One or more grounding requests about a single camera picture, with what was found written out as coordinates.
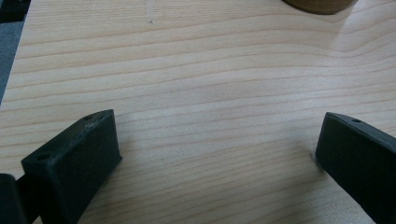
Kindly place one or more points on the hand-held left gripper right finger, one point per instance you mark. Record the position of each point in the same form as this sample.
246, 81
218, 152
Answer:
361, 161

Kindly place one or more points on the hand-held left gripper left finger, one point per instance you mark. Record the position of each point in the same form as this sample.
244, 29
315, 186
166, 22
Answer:
71, 168

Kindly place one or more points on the steel cup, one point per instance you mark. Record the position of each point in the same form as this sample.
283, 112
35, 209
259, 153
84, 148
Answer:
319, 5

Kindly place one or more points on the black metal stand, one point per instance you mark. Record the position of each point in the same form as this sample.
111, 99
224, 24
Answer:
12, 9

